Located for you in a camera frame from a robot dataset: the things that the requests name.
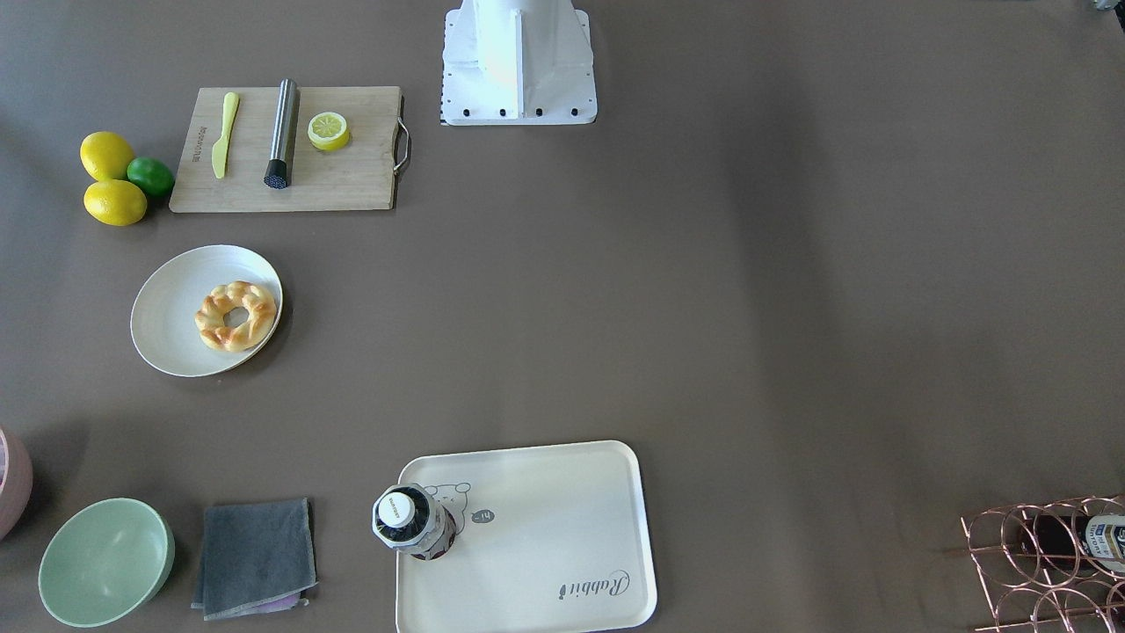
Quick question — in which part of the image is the copper wire bottle rack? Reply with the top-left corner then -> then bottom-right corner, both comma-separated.
960,494 -> 1122,632

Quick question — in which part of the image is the steel muddler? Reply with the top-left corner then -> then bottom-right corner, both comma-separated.
264,76 -> 299,191

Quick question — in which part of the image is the cream serving tray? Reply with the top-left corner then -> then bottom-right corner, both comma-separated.
396,440 -> 658,632

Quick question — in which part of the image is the braided donut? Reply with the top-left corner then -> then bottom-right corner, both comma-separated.
194,280 -> 278,353

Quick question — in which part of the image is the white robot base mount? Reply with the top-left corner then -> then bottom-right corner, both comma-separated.
439,1 -> 599,126

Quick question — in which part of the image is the white plate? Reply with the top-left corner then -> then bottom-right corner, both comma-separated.
131,244 -> 285,377

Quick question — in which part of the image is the bottle in rack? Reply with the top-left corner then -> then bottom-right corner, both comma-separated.
1020,513 -> 1124,575

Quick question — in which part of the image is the green lime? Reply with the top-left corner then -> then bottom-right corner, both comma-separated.
126,156 -> 174,198

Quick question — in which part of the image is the wooden cutting board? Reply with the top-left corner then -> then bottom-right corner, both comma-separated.
169,85 -> 407,214

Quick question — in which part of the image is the yellow plastic knife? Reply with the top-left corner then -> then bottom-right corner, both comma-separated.
210,91 -> 241,179

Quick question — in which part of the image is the green bowl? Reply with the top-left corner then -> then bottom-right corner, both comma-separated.
39,498 -> 174,629

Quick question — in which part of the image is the dark tea bottle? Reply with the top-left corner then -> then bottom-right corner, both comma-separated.
371,483 -> 457,561

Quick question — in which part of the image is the yellow lemon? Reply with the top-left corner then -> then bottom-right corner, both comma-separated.
83,179 -> 149,227
79,132 -> 135,183

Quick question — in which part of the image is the grey folded cloth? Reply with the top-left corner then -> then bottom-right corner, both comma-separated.
192,498 -> 318,621

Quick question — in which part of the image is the pink bowl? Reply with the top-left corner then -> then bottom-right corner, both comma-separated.
1,427 -> 33,540

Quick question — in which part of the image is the lemon half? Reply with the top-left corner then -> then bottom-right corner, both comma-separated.
307,112 -> 351,152

